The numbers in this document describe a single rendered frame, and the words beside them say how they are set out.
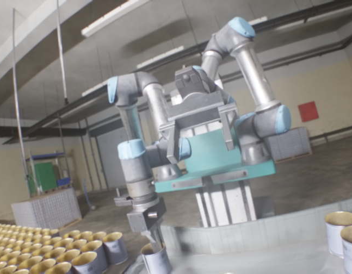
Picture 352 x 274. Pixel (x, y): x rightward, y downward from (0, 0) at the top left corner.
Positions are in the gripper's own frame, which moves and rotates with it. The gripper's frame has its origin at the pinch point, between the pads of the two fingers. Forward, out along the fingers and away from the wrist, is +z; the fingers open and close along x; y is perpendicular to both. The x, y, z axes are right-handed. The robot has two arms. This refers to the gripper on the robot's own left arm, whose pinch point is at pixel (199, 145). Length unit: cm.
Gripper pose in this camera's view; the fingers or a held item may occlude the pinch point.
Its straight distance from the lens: 34.0
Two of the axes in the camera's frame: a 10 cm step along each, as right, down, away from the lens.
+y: 3.9, 6.7, 6.3
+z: -0.4, 7.0, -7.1
